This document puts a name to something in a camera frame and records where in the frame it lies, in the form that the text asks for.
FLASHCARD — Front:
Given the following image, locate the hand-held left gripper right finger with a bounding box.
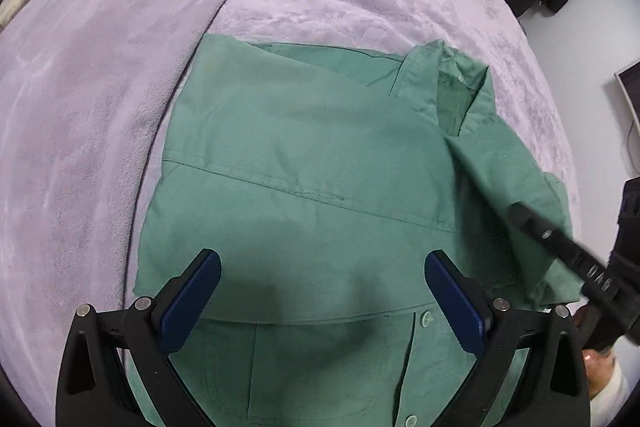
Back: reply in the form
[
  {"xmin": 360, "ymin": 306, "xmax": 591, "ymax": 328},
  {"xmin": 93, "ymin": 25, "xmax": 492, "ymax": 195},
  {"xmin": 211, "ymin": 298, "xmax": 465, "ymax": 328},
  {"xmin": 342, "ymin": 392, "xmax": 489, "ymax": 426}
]
[{"xmin": 424, "ymin": 250, "xmax": 591, "ymax": 427}]

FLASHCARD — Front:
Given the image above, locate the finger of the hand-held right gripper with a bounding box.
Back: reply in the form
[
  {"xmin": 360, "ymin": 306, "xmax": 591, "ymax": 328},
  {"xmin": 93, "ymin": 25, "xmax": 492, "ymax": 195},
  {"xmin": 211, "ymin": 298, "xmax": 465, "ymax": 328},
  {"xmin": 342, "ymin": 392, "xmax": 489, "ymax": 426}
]
[{"xmin": 509, "ymin": 202, "xmax": 622, "ymax": 309}]

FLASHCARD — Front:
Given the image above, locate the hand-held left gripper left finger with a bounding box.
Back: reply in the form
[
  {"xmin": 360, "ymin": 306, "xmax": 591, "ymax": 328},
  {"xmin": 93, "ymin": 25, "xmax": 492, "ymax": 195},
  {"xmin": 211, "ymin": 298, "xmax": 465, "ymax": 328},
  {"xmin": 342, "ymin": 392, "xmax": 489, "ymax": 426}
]
[{"xmin": 56, "ymin": 248, "xmax": 222, "ymax": 427}]

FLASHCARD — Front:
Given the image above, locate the green button shirt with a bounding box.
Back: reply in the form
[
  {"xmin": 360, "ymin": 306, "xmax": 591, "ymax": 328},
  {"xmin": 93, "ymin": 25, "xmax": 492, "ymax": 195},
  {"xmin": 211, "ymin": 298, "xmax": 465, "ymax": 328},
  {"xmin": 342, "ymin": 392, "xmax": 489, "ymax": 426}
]
[{"xmin": 134, "ymin": 33, "xmax": 583, "ymax": 427}]

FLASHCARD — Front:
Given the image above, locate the person's right forearm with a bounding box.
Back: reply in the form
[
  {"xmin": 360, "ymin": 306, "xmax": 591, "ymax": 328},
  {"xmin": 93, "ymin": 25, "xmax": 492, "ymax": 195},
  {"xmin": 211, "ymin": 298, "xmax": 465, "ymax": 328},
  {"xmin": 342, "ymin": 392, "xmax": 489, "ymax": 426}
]
[{"xmin": 582, "ymin": 349, "xmax": 632, "ymax": 424}]

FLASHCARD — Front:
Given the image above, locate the computer monitor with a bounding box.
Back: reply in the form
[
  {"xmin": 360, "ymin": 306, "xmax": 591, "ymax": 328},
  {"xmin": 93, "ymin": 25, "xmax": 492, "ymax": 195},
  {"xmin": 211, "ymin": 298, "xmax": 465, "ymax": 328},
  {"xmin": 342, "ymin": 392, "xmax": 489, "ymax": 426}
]
[{"xmin": 614, "ymin": 61, "xmax": 640, "ymax": 132}]

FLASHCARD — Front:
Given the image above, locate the purple plush blanket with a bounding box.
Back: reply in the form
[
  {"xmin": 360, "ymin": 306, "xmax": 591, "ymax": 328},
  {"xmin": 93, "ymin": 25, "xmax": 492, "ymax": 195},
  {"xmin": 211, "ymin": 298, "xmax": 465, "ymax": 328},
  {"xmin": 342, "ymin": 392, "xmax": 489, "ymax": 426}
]
[{"xmin": 0, "ymin": 0, "xmax": 581, "ymax": 427}]

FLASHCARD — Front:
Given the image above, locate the black cable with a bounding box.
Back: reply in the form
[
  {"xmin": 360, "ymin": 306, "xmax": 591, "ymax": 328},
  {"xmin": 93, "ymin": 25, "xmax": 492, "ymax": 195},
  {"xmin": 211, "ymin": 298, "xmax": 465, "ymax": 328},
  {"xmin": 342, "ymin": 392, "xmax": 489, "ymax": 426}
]
[{"xmin": 622, "ymin": 119, "xmax": 640, "ymax": 172}]

